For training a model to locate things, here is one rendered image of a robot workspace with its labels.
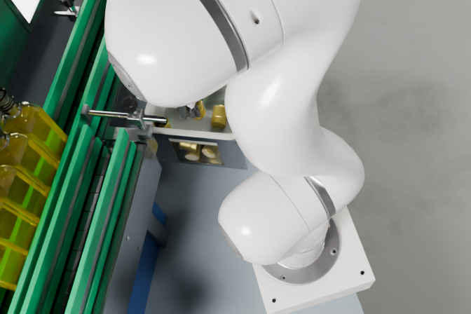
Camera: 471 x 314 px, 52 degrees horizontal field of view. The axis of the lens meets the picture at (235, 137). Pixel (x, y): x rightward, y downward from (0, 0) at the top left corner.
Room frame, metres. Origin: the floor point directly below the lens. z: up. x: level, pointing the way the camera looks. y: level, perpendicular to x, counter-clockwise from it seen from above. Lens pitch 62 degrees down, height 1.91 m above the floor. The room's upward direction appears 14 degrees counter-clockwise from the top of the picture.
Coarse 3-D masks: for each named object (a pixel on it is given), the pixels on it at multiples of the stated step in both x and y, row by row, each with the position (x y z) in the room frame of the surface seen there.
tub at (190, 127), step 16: (208, 96) 0.64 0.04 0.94; (224, 96) 0.62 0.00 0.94; (144, 112) 0.59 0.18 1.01; (160, 112) 0.61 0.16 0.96; (176, 112) 0.61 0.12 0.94; (208, 112) 0.59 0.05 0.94; (160, 128) 0.54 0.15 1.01; (176, 128) 0.57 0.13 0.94; (192, 128) 0.56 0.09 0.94; (208, 128) 0.55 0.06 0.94; (224, 128) 0.54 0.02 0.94
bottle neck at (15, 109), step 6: (0, 90) 0.50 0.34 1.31; (6, 90) 0.50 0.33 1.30; (0, 96) 0.50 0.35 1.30; (6, 96) 0.49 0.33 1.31; (12, 96) 0.50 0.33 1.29; (0, 102) 0.48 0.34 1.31; (6, 102) 0.48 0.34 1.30; (12, 102) 0.49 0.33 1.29; (0, 108) 0.48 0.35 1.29; (6, 108) 0.48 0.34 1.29; (12, 108) 0.48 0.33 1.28; (18, 108) 0.49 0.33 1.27; (6, 114) 0.48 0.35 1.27; (12, 114) 0.48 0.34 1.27; (18, 114) 0.48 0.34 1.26
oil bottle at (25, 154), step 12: (12, 132) 0.45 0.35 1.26; (12, 144) 0.43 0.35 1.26; (24, 144) 0.43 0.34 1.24; (36, 144) 0.45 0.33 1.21; (0, 156) 0.42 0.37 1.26; (12, 156) 0.41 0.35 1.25; (24, 156) 0.42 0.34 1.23; (36, 156) 0.43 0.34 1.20; (48, 156) 0.45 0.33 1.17; (24, 168) 0.40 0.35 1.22; (36, 168) 0.42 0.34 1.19; (48, 168) 0.43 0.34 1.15; (36, 180) 0.40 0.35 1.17; (48, 180) 0.41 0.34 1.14
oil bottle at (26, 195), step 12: (0, 168) 0.39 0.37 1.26; (12, 168) 0.39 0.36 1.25; (0, 180) 0.37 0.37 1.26; (12, 180) 0.38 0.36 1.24; (24, 180) 0.39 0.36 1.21; (0, 192) 0.36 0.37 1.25; (12, 192) 0.36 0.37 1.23; (24, 192) 0.37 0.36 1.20; (36, 192) 0.39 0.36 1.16; (48, 192) 0.40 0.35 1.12; (12, 204) 0.35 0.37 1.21; (24, 204) 0.36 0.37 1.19; (36, 204) 0.37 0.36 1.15; (36, 216) 0.35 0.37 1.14
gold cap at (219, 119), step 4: (216, 108) 0.58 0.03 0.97; (220, 108) 0.57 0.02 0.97; (224, 108) 0.57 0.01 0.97; (212, 112) 0.58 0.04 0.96; (216, 112) 0.57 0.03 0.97; (220, 112) 0.56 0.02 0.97; (224, 112) 0.56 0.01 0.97; (212, 116) 0.56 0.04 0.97; (216, 116) 0.56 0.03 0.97; (220, 116) 0.55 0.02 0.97; (224, 116) 0.56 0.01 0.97; (212, 120) 0.55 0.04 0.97; (216, 120) 0.55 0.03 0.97; (220, 120) 0.55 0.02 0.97; (224, 120) 0.55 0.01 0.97; (212, 124) 0.55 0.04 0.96; (216, 124) 0.54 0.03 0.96; (220, 124) 0.54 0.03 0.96; (224, 124) 0.54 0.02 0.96; (220, 128) 0.54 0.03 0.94
